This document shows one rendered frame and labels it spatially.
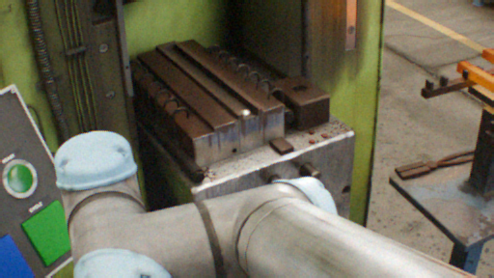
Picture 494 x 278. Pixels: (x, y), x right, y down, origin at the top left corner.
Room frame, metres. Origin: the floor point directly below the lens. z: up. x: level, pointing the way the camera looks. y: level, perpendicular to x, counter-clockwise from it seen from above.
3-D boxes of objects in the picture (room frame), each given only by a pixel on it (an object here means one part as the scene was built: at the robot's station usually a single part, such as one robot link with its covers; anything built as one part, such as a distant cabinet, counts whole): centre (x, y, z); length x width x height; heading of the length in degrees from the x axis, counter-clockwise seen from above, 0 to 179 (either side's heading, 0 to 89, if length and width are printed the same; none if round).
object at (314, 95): (1.12, -0.12, 0.95); 0.12 x 0.08 x 0.06; 29
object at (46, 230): (0.64, 0.30, 1.01); 0.07 x 0.05 x 0.07; 144
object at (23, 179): (0.67, 0.34, 1.09); 0.05 x 0.03 x 0.04; 119
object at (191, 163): (1.05, 0.18, 0.93); 0.40 x 0.03 x 0.03; 29
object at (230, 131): (1.16, 0.11, 0.96); 0.42 x 0.20 x 0.09; 29
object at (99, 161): (0.43, 0.14, 1.23); 0.09 x 0.08 x 0.11; 18
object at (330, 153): (1.20, 0.07, 0.69); 0.56 x 0.38 x 0.45; 29
